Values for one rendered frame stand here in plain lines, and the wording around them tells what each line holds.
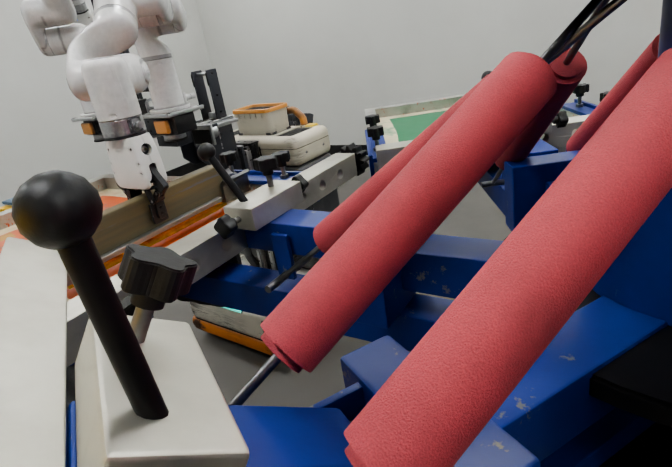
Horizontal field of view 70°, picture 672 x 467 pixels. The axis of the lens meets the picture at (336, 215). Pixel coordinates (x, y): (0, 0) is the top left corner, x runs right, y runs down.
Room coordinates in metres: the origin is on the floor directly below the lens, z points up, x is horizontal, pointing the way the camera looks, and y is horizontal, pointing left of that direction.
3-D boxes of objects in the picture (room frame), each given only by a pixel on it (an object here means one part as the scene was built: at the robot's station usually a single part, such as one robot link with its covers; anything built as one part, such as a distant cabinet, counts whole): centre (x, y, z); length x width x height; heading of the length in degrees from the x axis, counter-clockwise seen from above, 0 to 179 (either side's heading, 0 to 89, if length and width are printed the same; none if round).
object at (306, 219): (0.69, 0.06, 1.02); 0.17 x 0.06 x 0.05; 55
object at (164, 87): (1.58, 0.45, 1.21); 0.16 x 0.13 x 0.15; 141
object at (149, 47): (1.57, 0.45, 1.37); 0.13 x 0.10 x 0.16; 99
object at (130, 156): (0.89, 0.35, 1.13); 0.10 x 0.08 x 0.11; 55
